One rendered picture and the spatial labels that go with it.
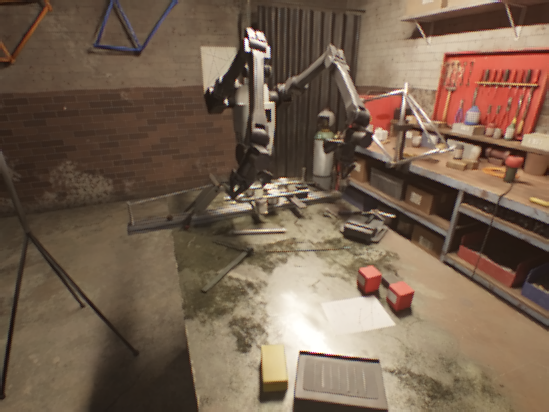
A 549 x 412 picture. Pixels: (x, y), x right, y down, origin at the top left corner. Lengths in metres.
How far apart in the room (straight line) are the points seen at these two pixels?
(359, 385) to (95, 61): 3.64
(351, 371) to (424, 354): 0.18
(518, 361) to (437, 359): 0.17
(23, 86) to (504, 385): 4.04
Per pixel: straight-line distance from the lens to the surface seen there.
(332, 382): 0.61
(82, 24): 3.81
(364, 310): 0.78
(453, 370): 0.73
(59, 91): 3.84
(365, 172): 2.88
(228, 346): 0.68
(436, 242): 2.43
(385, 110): 3.32
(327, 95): 3.88
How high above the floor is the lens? 1.40
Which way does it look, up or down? 24 degrees down
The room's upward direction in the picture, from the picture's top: straight up
